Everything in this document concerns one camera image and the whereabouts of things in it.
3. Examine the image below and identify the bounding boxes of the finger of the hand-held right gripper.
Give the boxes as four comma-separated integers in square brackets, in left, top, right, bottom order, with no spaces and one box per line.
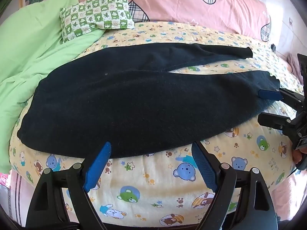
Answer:
[257,112,300,132]
[258,87,304,112]

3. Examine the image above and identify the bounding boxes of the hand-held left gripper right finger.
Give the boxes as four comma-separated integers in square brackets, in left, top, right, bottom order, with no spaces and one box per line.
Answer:
[191,141,280,230]

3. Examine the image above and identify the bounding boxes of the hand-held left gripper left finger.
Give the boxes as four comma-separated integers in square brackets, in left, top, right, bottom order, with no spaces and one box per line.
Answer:
[25,141,112,230]

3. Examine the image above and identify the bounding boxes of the black pants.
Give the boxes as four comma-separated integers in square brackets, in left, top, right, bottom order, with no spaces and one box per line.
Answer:
[17,42,281,159]

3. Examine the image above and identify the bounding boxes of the person's right hand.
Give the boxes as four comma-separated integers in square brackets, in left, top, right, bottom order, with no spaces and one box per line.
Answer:
[293,149,305,166]

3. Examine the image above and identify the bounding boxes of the yellow bear print blanket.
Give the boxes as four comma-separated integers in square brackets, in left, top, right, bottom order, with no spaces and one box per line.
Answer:
[8,21,301,228]

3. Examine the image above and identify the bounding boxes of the plain pink cloth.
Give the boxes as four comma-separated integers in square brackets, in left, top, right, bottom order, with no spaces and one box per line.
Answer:
[270,168,304,223]

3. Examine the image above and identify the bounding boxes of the pink striped cloth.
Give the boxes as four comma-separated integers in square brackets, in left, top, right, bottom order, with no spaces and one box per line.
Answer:
[7,170,33,224]

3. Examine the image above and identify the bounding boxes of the pink plaid heart bed sheet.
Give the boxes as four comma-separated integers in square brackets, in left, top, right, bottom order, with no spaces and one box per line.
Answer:
[72,0,277,44]

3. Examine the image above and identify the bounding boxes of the light green quilt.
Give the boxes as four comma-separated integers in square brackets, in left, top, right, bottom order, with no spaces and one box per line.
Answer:
[0,0,106,174]

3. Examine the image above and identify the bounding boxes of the green checked pillow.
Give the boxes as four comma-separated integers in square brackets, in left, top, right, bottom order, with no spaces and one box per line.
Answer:
[59,0,135,44]

